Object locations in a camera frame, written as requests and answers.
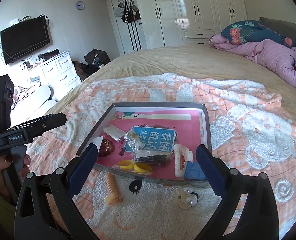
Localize white hanging bag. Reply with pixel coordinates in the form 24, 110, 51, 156
114, 4, 125, 18

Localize white hair claw clip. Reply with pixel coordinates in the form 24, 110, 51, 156
173, 144, 194, 179

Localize black flat screen television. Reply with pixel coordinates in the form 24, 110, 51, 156
0, 17, 51, 65

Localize grey cardboard box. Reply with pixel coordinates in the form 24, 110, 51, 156
76, 102, 212, 187

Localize blue fabric accessory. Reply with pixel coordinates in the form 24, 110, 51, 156
184, 161, 207, 180

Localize clear bag of yellow rings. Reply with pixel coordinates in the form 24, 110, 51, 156
118, 159, 153, 174

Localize white door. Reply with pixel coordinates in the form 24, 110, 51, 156
107, 0, 148, 55

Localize small bottles and boxes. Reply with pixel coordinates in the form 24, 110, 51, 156
20, 50, 63, 69

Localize pink quilt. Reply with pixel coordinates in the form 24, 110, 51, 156
208, 34, 296, 95

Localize orange and white fluffy blanket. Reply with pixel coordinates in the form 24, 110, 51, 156
25, 73, 296, 240

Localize plastic packet with dark accessory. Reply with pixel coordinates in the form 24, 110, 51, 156
134, 150, 174, 167

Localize black cutout ornament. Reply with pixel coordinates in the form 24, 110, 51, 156
129, 180, 142, 195

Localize white chair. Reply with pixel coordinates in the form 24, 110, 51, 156
13, 85, 57, 120

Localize beige bed sheet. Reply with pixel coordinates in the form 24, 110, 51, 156
42, 45, 296, 120

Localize black hanging bag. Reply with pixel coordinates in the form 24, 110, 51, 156
122, 0, 141, 24

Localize white dresser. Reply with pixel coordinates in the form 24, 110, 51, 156
29, 51, 82, 100

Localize beige spiral hair tie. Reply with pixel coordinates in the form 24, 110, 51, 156
104, 172, 123, 207

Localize white wardrobe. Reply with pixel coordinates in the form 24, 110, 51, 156
92, 0, 248, 48

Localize clear crinkled plastic packet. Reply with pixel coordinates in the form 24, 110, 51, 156
124, 127, 145, 153

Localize whitish plastic bag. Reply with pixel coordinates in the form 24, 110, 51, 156
103, 126, 123, 140

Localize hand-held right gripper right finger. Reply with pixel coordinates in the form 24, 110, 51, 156
195, 144, 280, 240

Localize brown patterned bag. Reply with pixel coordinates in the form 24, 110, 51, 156
73, 60, 101, 80

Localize pearl bead hair tie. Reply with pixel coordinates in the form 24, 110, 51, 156
173, 184, 199, 209

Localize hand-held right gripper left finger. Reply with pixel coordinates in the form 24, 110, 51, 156
14, 144, 99, 240

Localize dark red strap watch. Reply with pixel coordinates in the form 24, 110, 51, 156
98, 139, 116, 157

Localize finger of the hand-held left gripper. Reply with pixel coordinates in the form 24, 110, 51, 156
25, 112, 67, 133

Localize navy floral pillow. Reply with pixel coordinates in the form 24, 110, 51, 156
220, 20, 287, 46

